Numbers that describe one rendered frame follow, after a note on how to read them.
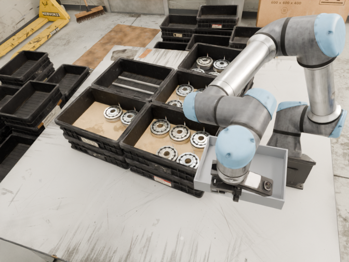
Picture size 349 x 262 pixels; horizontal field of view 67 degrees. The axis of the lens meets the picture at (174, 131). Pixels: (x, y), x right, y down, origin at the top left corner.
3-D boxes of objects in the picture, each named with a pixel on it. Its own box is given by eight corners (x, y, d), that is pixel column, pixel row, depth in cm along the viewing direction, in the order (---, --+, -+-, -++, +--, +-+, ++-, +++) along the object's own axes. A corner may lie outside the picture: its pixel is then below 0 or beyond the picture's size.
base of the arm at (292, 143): (297, 153, 123) (301, 132, 122) (304, 159, 108) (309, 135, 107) (264, 147, 127) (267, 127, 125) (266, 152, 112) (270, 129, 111)
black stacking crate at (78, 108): (153, 118, 144) (149, 102, 135) (123, 159, 127) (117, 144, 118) (96, 101, 158) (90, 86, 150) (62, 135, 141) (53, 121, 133)
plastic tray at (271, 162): (284, 158, 92) (287, 149, 88) (281, 209, 79) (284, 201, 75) (208, 144, 99) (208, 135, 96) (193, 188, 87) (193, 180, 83)
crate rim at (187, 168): (225, 125, 122) (225, 121, 120) (200, 177, 105) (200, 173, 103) (150, 104, 137) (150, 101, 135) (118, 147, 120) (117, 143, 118)
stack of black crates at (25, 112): (53, 117, 252) (29, 79, 219) (79, 122, 244) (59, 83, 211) (25, 150, 227) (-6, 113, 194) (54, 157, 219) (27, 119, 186)
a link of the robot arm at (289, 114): (278, 129, 125) (283, 100, 123) (308, 134, 116) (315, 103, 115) (268, 128, 116) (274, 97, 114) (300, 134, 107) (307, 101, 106)
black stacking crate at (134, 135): (224, 139, 129) (225, 122, 121) (200, 188, 112) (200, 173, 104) (153, 118, 144) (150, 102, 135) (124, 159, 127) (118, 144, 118)
